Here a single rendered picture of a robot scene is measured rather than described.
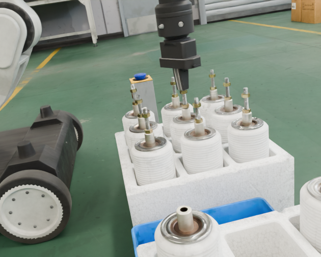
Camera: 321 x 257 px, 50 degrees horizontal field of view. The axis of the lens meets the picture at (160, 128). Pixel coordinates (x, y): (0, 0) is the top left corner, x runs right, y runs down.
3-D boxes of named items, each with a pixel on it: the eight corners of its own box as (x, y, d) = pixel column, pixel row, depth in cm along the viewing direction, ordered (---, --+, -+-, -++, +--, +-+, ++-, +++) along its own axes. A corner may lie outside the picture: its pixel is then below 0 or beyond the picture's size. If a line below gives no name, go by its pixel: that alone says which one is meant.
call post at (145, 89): (146, 168, 123) (131, 83, 111) (143, 160, 129) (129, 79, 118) (165, 163, 123) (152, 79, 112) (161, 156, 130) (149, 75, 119)
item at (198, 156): (203, 185, 93) (195, 124, 87) (233, 195, 87) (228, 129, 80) (180, 203, 87) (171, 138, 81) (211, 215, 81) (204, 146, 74)
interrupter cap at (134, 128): (150, 121, 95) (150, 118, 94) (162, 128, 88) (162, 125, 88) (125, 128, 92) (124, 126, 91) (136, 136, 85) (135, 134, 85)
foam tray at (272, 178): (140, 261, 80) (126, 195, 73) (124, 181, 116) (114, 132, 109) (294, 222, 85) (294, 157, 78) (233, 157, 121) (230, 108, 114)
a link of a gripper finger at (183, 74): (179, 91, 87) (177, 67, 85) (188, 87, 89) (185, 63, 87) (184, 92, 86) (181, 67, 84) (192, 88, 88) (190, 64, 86)
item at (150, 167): (164, 227, 79) (153, 157, 73) (134, 215, 85) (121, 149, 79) (188, 205, 86) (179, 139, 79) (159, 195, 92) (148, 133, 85)
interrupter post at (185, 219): (180, 235, 48) (177, 216, 47) (176, 225, 51) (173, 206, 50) (196, 231, 49) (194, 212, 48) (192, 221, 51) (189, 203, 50)
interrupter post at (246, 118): (245, 122, 84) (245, 109, 82) (254, 124, 82) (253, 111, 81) (240, 126, 82) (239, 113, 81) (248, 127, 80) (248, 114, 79)
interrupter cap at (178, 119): (204, 122, 88) (203, 119, 88) (175, 126, 88) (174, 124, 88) (197, 112, 95) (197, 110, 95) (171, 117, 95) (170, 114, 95)
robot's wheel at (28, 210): (2, 252, 90) (-23, 186, 83) (7, 239, 95) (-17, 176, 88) (78, 235, 92) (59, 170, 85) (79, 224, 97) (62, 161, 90)
